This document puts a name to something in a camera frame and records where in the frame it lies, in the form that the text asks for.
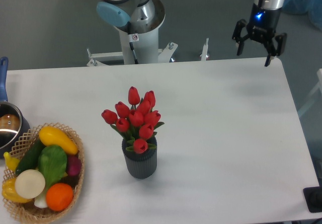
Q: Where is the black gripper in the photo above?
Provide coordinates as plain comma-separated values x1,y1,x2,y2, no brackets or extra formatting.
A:
232,4,287,66

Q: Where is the red tulip bouquet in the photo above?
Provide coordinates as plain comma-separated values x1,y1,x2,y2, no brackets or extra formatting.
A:
101,87,164,155

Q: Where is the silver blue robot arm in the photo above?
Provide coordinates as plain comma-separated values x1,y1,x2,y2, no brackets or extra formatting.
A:
96,0,287,66

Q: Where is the dark grey ribbed vase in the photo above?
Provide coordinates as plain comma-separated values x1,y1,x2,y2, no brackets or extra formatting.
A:
122,137,157,179

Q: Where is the blue plastic bag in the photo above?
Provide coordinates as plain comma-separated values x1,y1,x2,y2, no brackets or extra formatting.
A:
282,0,321,31

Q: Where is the black device at table edge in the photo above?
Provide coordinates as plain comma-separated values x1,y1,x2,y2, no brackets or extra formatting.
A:
303,186,322,213

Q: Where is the purple red onion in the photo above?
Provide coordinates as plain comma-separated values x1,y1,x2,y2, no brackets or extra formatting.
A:
66,156,82,176

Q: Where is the yellow squash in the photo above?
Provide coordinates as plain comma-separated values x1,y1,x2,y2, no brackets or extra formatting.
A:
38,126,78,155

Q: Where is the green lettuce leaf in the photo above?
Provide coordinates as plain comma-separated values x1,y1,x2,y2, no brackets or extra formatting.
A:
38,145,67,191

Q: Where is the orange fruit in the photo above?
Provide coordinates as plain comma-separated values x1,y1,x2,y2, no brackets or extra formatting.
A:
46,183,73,211

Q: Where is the dark green cucumber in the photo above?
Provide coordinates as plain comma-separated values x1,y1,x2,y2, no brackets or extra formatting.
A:
15,139,45,176

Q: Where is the white round onion slice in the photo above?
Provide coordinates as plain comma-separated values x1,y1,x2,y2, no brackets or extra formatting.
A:
15,169,45,199

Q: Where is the yellow bell pepper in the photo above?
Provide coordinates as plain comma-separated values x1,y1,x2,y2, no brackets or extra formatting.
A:
2,178,33,203

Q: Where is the white frame at right edge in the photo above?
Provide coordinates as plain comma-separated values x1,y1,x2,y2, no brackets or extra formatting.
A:
297,68,321,118

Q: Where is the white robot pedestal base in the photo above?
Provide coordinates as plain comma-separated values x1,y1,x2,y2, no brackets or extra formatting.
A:
86,29,210,67

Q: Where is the black cable on pedestal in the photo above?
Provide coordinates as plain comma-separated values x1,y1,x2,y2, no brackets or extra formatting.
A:
127,21,139,65

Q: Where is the blue handled saucepan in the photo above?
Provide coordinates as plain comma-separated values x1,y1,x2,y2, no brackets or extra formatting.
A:
1,56,30,159

